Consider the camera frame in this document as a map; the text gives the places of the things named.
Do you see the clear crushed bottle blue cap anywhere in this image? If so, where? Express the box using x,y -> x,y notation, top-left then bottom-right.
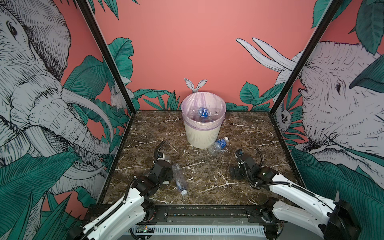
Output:
172,164 -> 188,197

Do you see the blue label white cap bottle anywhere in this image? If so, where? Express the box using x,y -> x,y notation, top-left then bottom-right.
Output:
208,108 -> 221,121

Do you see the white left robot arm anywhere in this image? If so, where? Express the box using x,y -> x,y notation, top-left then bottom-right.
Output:
66,159 -> 173,240

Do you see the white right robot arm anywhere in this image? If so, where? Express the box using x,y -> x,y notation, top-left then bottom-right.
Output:
229,149 -> 361,240

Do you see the white ribbed trash bin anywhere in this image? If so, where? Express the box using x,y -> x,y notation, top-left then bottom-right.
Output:
185,124 -> 221,149

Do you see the purple plastic bin liner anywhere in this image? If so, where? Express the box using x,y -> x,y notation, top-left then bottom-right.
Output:
181,78 -> 227,130

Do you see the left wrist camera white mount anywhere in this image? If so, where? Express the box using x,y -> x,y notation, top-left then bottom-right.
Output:
157,152 -> 171,163

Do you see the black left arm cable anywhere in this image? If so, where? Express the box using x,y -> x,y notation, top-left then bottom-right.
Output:
153,140 -> 166,161

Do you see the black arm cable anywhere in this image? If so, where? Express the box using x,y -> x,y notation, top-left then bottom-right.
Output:
250,147 -> 264,167
153,140 -> 166,161

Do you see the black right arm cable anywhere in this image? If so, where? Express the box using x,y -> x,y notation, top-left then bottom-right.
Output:
250,147 -> 264,167

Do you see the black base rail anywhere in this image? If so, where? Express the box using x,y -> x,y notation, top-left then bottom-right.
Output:
137,204 -> 284,231

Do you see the black frame post left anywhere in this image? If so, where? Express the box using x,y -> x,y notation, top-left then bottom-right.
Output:
76,0 -> 136,115

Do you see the black frame post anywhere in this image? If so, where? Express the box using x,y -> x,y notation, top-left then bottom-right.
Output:
76,0 -> 136,115
269,0 -> 344,116

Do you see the black frame post right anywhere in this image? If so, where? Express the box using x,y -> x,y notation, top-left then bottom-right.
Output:
269,0 -> 344,116

